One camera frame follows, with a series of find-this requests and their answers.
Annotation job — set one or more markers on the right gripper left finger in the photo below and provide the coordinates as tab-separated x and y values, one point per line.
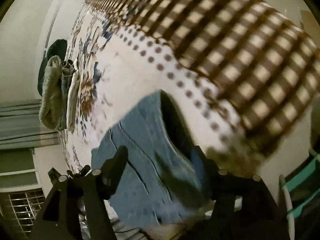
59	215

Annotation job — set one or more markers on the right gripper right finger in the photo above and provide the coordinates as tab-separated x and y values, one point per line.
243	209

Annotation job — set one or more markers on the blue denim jeans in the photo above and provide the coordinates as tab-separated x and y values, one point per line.
159	184

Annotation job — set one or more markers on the teal white rack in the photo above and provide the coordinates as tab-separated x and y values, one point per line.
300	193

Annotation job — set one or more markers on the grey fleece folded garment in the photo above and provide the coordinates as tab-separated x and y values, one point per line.
51	105

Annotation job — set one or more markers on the green striped curtain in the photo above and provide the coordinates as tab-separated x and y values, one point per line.
21	127

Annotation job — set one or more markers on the floral bed sheet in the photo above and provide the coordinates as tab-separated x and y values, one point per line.
240	72

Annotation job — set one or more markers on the white bed headboard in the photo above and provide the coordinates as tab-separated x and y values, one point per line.
58	24

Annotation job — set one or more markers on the window with frame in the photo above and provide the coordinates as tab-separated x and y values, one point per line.
21	193

